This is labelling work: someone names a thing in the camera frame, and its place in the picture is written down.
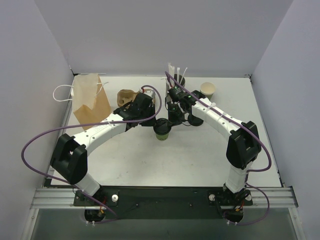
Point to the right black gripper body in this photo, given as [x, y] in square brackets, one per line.
[173, 114]

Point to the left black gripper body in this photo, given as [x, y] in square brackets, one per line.
[147, 117]

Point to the brown pulp cup carrier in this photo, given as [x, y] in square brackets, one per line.
[125, 96]

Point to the black plastic cup lid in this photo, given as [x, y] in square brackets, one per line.
[162, 125]

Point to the green paper coffee cup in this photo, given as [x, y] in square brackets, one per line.
[162, 135]

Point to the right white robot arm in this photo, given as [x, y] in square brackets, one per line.
[242, 145]

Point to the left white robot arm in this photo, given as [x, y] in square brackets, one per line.
[70, 155]

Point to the grey cylindrical straw holder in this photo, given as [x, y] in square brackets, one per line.
[175, 85]

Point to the brown paper bag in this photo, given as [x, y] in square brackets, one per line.
[89, 100]

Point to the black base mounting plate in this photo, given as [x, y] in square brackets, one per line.
[163, 203]

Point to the aluminium rail frame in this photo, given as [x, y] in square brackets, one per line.
[63, 198]

